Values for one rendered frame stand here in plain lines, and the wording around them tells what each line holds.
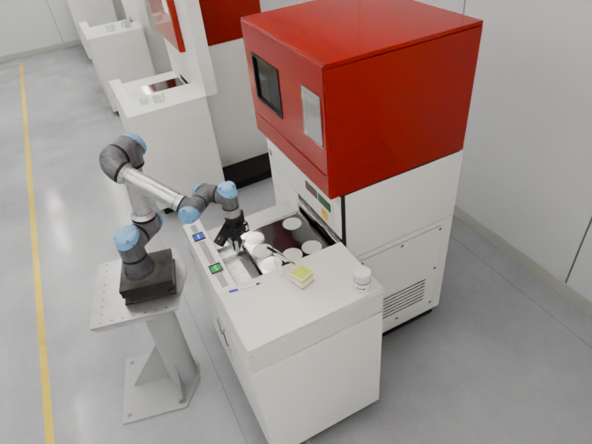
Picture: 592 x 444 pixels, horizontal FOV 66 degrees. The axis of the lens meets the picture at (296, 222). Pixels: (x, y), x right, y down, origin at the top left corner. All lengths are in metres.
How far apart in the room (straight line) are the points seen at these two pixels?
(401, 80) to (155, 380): 2.18
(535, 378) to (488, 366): 0.25
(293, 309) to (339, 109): 0.81
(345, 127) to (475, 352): 1.72
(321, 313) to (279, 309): 0.17
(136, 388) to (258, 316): 1.34
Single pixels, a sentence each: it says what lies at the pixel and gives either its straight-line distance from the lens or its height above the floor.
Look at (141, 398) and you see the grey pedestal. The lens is 3.00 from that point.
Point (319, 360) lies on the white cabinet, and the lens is 2.07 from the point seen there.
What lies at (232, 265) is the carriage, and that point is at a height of 0.88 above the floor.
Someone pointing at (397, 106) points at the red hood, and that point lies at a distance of 1.97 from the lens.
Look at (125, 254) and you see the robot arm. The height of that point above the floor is 1.06.
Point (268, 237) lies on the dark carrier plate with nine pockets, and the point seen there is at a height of 0.90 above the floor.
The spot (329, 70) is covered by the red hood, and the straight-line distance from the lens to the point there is 1.72.
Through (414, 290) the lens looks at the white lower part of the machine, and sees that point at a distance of 2.81.
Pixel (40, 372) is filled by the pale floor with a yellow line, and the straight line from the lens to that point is 3.45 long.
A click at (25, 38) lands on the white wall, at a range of 9.77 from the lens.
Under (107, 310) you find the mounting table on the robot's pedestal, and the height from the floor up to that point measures 0.82.
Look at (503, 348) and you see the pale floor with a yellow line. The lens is 3.09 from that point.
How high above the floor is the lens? 2.41
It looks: 39 degrees down
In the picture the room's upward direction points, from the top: 7 degrees counter-clockwise
